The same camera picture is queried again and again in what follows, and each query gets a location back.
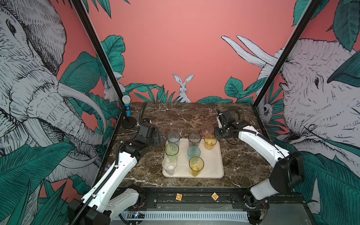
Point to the amber short glass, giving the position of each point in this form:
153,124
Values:
210,141

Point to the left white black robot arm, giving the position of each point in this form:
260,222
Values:
97,207

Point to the black frame post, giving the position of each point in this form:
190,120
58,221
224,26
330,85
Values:
299,29
87,24

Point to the light green translucent glass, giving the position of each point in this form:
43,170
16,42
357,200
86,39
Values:
171,152

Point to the teal frosted glass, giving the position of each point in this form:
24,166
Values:
193,151

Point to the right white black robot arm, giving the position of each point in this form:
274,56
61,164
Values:
288,168

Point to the orange square tag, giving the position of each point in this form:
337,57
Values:
179,197

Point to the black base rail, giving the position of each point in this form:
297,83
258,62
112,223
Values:
236,197

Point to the yellow tall glass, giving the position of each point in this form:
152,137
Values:
196,165

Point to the right black frame post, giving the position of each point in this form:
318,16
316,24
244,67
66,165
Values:
299,29

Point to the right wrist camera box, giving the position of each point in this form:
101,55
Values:
226,118

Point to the clear tall glass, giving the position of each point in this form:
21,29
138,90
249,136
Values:
169,165

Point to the pink short glass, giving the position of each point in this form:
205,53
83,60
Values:
207,129

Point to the dark smoky tall glass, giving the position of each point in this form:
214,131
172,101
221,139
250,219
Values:
194,139

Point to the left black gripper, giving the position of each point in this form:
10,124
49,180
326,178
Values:
158,138

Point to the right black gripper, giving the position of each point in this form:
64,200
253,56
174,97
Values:
216,133

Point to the left black frame post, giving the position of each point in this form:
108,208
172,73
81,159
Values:
87,24

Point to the beige rectangular tray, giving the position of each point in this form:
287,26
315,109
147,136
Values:
213,166

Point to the grey-blue translucent glass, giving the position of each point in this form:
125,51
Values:
174,137

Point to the toy microphone on black stand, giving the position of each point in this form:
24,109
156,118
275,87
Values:
129,121

